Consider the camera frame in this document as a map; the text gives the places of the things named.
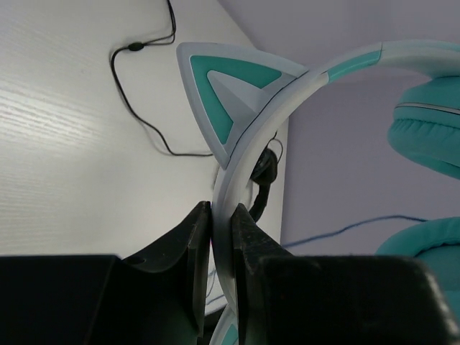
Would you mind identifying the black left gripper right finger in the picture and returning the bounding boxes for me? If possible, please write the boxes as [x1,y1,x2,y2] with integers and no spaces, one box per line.
[231,204,298,344]

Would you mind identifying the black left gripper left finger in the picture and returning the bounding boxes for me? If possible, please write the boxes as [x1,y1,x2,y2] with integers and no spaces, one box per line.
[121,201,211,344]

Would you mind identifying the blue headphone cable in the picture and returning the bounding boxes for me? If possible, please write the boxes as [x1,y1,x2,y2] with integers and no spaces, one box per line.
[206,214,432,288]

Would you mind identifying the teal cat-ear headphones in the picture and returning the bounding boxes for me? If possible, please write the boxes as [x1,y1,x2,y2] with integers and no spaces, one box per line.
[177,40,459,344]

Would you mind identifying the black headset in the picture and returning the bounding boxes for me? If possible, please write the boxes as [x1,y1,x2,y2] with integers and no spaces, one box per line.
[249,133,284,222]

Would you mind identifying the black headset cable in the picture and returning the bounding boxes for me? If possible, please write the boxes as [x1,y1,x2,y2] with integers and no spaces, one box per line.
[109,0,216,157]

